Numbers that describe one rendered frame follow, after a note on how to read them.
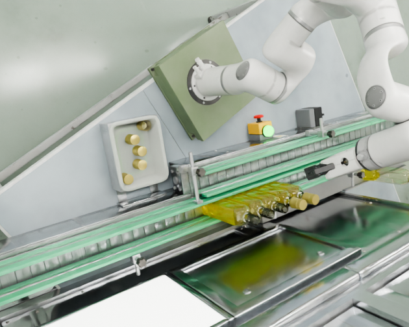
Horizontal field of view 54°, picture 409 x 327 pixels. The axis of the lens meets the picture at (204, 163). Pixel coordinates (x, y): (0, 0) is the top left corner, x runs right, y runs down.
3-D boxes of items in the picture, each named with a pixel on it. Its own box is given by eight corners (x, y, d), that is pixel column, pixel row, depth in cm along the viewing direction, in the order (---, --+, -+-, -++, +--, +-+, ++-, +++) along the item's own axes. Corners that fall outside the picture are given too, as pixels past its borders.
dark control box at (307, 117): (296, 128, 176) (310, 128, 169) (294, 109, 175) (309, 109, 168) (309, 124, 181) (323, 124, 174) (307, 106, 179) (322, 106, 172)
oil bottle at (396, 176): (362, 180, 185) (418, 187, 163) (360, 169, 183) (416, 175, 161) (369, 175, 187) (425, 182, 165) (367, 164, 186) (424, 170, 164)
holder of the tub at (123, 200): (115, 204, 134) (124, 208, 128) (99, 123, 128) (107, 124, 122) (160, 190, 143) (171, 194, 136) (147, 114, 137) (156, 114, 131)
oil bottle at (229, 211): (202, 215, 138) (240, 228, 120) (200, 199, 137) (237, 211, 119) (215, 209, 141) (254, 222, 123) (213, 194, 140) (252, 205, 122)
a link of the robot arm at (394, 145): (405, 76, 77) (436, 86, 81) (361, 97, 86) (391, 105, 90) (417, 151, 72) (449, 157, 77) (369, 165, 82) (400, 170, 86)
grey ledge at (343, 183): (247, 218, 161) (265, 224, 152) (244, 198, 160) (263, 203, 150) (386, 163, 210) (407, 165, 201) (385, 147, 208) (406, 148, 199)
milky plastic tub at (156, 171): (112, 189, 132) (122, 193, 125) (99, 122, 128) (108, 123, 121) (158, 176, 141) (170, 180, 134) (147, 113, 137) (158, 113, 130)
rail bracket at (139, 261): (122, 268, 124) (139, 283, 113) (118, 248, 123) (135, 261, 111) (134, 264, 126) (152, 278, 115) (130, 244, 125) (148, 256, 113)
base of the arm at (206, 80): (178, 74, 132) (203, 71, 119) (201, 49, 136) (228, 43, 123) (206, 108, 140) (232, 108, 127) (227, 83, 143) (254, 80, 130)
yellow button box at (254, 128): (248, 140, 162) (260, 141, 156) (246, 122, 161) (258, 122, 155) (261, 137, 166) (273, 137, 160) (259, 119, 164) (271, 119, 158)
